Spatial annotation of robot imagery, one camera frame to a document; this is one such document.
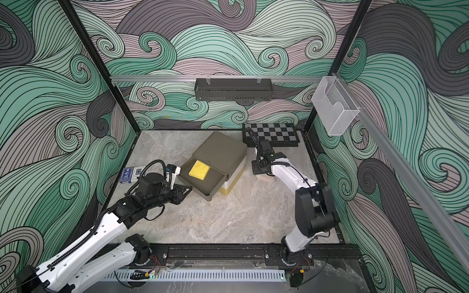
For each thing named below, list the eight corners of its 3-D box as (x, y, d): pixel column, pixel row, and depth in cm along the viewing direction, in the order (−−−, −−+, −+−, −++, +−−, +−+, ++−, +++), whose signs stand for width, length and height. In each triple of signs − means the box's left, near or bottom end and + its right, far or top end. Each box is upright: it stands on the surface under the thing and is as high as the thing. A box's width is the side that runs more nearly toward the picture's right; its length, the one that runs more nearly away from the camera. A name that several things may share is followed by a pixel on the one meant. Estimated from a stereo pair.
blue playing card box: (121, 184, 97) (119, 182, 95) (124, 170, 103) (122, 168, 101) (130, 183, 98) (128, 180, 96) (133, 169, 103) (131, 166, 101)
